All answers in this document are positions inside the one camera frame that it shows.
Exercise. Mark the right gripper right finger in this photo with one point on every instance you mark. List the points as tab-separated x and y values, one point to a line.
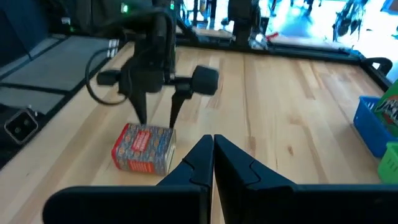
236	177

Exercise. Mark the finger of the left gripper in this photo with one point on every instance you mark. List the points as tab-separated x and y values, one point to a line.
140	107
178	105

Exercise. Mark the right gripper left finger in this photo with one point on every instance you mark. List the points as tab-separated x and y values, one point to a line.
199	168

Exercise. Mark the red patterned carton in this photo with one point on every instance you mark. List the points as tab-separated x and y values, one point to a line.
143	149

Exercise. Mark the green Apple Jacks box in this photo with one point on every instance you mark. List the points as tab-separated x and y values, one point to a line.
390	109

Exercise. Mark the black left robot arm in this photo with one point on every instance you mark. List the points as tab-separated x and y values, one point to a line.
149	21

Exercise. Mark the black background robot arm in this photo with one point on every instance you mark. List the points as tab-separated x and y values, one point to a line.
348	17

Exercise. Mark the blue plastic basket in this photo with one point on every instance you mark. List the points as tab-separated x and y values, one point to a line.
368	127

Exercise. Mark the black table-level camera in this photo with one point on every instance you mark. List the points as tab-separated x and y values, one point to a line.
21	126

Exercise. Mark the black table frame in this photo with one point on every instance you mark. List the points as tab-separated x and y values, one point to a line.
311	53

